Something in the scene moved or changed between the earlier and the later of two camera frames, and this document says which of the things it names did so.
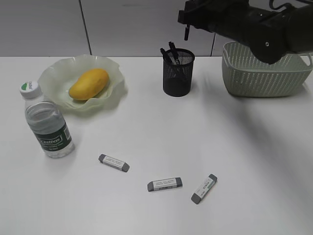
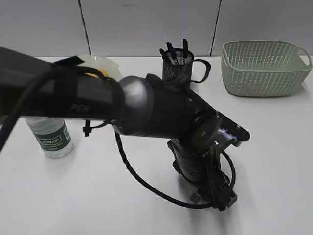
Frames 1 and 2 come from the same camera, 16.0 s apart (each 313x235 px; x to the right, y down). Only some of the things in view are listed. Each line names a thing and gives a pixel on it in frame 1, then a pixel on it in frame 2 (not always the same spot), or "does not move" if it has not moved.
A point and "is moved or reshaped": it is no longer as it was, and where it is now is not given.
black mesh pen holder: [177, 64] does not move
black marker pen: [173, 50] is moved or reshaped
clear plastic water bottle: [47, 122] does not move
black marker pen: [187, 32] -> [185, 49]
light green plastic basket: [245, 74] does not move
